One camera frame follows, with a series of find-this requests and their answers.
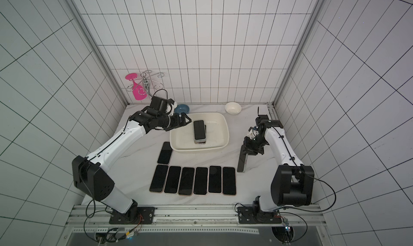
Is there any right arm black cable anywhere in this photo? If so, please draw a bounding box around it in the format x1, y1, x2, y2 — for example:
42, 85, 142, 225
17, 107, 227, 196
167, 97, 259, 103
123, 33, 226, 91
234, 106, 338, 243

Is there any pink plastic wine glass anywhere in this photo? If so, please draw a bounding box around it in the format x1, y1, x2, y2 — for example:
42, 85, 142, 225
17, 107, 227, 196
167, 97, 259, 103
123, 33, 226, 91
125, 73, 147, 101

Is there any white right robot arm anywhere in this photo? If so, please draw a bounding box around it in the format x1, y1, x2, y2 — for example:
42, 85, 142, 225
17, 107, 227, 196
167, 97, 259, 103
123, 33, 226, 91
237, 115, 315, 223

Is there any white ceramic bowl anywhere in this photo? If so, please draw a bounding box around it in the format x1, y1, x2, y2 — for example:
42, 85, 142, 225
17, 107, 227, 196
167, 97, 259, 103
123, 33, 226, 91
224, 102, 242, 115

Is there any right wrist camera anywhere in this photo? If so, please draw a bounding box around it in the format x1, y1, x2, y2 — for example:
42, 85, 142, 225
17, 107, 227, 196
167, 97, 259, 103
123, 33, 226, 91
247, 115, 270, 140

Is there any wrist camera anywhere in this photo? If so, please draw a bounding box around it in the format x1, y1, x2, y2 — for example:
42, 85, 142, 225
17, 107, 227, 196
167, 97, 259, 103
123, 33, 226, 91
247, 115, 270, 140
149, 96, 177, 115

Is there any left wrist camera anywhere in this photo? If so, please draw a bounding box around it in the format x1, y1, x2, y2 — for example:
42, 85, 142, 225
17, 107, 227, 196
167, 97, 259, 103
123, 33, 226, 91
149, 96, 177, 115

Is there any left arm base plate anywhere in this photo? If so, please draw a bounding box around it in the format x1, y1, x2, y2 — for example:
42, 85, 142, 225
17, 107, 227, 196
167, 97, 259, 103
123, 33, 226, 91
109, 206, 156, 225

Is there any white plastic storage box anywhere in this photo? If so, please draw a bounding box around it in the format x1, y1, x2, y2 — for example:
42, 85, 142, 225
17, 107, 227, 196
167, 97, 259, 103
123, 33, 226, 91
170, 112, 230, 152

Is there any aluminium mounting rail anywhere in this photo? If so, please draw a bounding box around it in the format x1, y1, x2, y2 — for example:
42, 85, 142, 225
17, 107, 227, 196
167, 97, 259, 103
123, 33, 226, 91
64, 205, 327, 237

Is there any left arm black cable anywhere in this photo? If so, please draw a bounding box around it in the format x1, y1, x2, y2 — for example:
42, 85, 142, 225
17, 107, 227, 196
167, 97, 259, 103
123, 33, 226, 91
83, 88, 170, 245

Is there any chrome glass holder stand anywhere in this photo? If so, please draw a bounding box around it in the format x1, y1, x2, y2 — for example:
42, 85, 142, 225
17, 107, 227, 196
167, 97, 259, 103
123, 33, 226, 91
137, 70, 165, 98

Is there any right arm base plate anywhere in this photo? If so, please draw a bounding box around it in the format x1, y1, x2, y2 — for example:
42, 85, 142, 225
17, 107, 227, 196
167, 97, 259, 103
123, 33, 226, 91
234, 205, 282, 224

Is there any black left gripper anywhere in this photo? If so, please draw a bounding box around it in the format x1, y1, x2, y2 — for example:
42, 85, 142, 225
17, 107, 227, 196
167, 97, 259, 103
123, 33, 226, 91
158, 112, 192, 132

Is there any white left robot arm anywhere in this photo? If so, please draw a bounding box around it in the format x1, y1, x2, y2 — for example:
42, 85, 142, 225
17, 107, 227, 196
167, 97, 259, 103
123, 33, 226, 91
72, 107, 192, 223

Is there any blue ceramic bowl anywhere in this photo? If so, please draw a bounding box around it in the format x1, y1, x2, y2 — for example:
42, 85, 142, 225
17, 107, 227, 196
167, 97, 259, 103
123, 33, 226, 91
174, 104, 190, 114

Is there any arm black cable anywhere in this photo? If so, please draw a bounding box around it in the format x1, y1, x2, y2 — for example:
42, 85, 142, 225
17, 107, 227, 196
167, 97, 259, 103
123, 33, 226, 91
234, 106, 338, 243
83, 88, 170, 245

